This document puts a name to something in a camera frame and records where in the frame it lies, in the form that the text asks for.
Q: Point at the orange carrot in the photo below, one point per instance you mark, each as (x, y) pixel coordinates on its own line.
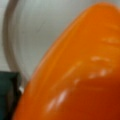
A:
(79, 78)

